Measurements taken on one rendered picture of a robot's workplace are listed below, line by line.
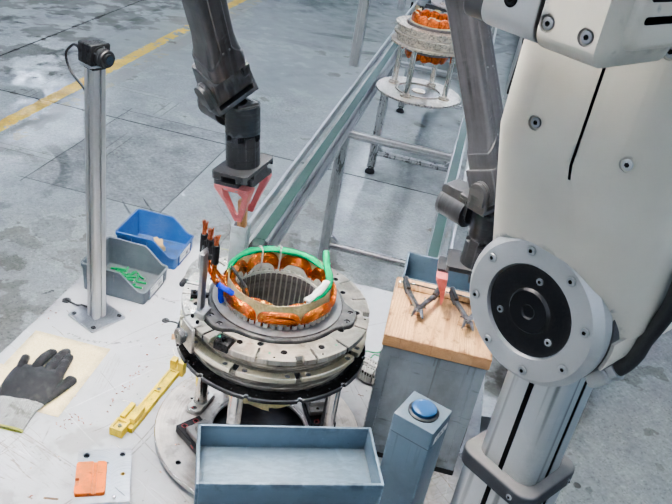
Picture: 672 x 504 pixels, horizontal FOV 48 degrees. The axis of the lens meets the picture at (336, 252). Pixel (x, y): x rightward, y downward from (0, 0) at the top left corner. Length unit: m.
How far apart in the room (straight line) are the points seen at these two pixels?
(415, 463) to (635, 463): 1.82
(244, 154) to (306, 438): 0.46
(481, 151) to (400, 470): 0.53
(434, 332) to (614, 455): 1.71
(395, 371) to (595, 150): 0.79
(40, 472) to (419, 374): 0.67
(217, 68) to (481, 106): 0.42
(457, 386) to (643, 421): 1.89
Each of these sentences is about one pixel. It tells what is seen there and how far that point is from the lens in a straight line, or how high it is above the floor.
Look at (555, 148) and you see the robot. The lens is 0.66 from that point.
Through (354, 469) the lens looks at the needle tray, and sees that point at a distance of 1.11.
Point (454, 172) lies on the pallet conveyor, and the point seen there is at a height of 0.76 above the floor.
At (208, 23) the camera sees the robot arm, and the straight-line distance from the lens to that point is 1.06.
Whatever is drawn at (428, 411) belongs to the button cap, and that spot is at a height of 1.04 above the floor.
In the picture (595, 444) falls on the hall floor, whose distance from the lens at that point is 2.97.
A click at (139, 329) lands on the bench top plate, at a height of 0.78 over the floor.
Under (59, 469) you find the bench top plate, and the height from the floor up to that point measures 0.78.
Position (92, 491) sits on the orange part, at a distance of 1.36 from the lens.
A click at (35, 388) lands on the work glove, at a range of 1.55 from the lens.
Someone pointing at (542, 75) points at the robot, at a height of 1.66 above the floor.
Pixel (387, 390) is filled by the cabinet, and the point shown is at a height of 0.94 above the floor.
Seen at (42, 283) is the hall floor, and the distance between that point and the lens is 3.27.
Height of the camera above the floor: 1.82
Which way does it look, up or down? 30 degrees down
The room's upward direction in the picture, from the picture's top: 10 degrees clockwise
